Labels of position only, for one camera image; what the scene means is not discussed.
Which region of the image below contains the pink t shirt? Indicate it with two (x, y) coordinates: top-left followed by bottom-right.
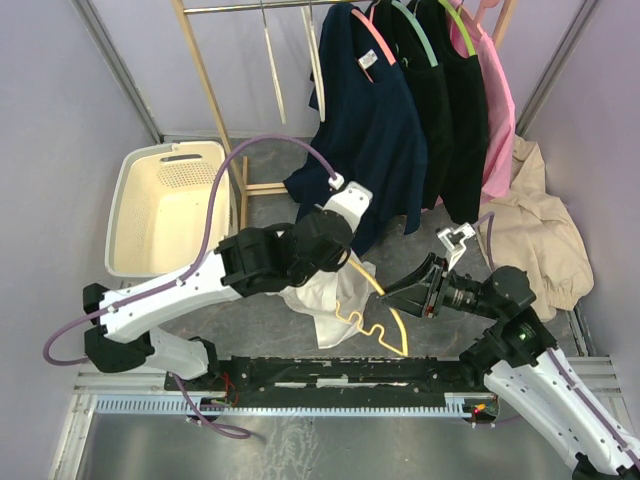
(451, 1), (515, 203)

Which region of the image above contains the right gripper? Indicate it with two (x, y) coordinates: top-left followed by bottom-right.
(377, 253), (501, 320)

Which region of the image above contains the black t shirt right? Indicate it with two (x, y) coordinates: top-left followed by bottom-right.
(409, 1), (489, 224)

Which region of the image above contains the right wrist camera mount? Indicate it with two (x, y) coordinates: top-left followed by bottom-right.
(437, 223), (476, 271)

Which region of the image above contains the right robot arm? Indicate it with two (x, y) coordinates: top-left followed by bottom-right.
(381, 254), (639, 479)

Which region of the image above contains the white t shirt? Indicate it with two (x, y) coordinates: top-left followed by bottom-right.
(278, 263), (376, 349)

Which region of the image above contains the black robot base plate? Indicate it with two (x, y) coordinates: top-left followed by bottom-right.
(183, 356), (493, 406)

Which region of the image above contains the navy blue t shirt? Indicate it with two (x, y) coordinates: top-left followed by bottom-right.
(311, 3), (428, 256)

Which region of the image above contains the white slotted cable duct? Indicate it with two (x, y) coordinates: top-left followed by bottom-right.
(94, 392), (495, 418)

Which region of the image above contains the yellow hanger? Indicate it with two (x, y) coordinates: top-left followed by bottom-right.
(335, 259), (409, 358)

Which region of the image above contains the lime green hanger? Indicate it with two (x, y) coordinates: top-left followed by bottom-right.
(438, 0), (476, 56)

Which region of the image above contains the cream laundry basket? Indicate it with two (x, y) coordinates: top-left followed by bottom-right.
(105, 141), (225, 279)

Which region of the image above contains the pink hanger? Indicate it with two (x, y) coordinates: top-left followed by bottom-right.
(351, 8), (396, 83)
(473, 0), (500, 24)

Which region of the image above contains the white plastic hanger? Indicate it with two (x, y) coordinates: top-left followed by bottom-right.
(259, 0), (287, 125)

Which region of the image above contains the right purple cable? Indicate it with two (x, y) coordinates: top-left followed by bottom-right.
(469, 210), (640, 471)

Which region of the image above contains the wooden clothes rack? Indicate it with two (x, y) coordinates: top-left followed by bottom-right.
(170, 0), (516, 231)

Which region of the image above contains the beige garment on floor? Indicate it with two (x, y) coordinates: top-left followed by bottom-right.
(478, 137), (594, 322)

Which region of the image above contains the black t shirt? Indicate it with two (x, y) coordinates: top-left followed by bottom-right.
(366, 1), (454, 209)
(409, 1), (489, 224)

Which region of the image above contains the pink hanger far right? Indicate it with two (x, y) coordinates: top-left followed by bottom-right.
(473, 0), (500, 24)

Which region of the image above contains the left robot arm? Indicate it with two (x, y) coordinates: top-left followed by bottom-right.
(84, 209), (360, 390)

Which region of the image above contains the black t shirt left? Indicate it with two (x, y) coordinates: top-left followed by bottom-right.
(366, 1), (454, 209)

